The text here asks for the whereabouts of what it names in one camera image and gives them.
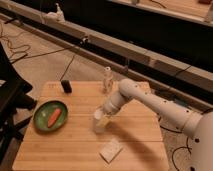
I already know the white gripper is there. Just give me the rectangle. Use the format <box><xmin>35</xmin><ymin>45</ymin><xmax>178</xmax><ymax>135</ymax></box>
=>
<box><xmin>96</xmin><ymin>91</ymin><xmax>127</xmax><ymax>128</ymax></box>

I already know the black cable right floor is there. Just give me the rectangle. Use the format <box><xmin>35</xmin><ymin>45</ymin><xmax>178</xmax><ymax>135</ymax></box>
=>
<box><xmin>159</xmin><ymin>124</ymin><xmax>201</xmax><ymax>171</ymax></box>

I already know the black eraser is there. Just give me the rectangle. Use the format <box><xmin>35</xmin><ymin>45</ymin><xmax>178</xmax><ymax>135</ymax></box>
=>
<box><xmin>61</xmin><ymin>80</ymin><xmax>72</xmax><ymax>93</ymax></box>

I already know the black floor cable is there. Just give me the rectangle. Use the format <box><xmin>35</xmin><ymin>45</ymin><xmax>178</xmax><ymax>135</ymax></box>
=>
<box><xmin>0</xmin><ymin>19</ymin><xmax>91</xmax><ymax>64</ymax></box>

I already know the clear plastic bottle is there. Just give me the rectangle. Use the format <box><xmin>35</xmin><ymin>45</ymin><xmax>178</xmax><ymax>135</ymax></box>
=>
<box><xmin>103</xmin><ymin>67</ymin><xmax>113</xmax><ymax>94</ymax></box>

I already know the white sponge block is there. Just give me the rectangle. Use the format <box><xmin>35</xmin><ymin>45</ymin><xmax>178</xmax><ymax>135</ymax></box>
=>
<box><xmin>99</xmin><ymin>139</ymin><xmax>123</xmax><ymax>163</ymax></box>

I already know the green plate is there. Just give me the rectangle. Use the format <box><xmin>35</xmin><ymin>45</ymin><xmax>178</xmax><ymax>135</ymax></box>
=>
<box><xmin>33</xmin><ymin>100</ymin><xmax>68</xmax><ymax>132</ymax></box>

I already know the black chair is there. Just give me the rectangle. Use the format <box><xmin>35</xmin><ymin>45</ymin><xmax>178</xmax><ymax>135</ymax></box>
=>
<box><xmin>0</xmin><ymin>43</ymin><xmax>37</xmax><ymax>164</ymax></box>

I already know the orange carrot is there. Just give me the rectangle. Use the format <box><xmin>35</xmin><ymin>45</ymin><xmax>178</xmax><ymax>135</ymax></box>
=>
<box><xmin>47</xmin><ymin>108</ymin><xmax>61</xmax><ymax>127</ymax></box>

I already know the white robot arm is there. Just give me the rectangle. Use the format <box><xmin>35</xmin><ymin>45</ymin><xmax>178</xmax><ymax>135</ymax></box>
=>
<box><xmin>97</xmin><ymin>79</ymin><xmax>213</xmax><ymax>171</ymax></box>

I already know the white object on rail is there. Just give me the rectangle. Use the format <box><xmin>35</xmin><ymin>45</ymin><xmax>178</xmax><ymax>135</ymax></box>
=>
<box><xmin>44</xmin><ymin>4</ymin><xmax>65</xmax><ymax>22</ymax></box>

